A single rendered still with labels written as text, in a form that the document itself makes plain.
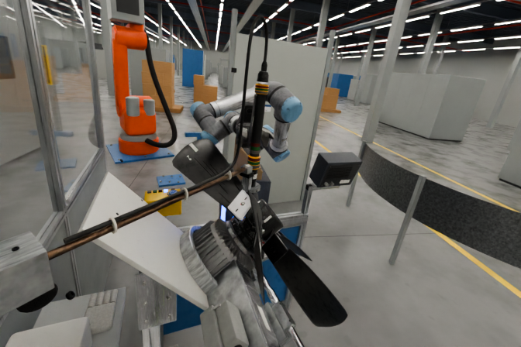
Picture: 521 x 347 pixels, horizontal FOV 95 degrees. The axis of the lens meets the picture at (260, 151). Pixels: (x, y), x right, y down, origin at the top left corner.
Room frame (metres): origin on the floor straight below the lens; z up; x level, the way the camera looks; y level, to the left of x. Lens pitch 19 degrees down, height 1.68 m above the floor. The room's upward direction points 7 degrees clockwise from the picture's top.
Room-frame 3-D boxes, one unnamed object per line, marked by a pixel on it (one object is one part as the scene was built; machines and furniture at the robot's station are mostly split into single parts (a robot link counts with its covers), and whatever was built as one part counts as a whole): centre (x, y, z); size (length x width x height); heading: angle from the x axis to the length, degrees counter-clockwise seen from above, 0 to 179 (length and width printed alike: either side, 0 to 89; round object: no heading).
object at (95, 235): (0.52, 0.18, 1.36); 0.54 x 0.01 x 0.01; 149
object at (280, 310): (0.46, -0.11, 1.08); 0.07 x 0.04 x 0.06; 34
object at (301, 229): (1.32, -0.32, 0.39); 0.04 x 0.04 x 0.78; 24
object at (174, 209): (0.99, 0.43, 1.02); 0.16 x 0.10 x 0.11; 114
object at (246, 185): (0.77, 0.02, 1.32); 0.09 x 0.07 x 0.10; 149
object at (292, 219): (1.15, 0.07, 0.82); 0.90 x 0.04 x 0.08; 114
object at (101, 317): (0.56, 0.46, 0.87); 0.15 x 0.09 x 0.02; 24
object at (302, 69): (2.81, -0.13, 1.10); 1.21 x 0.05 x 2.20; 114
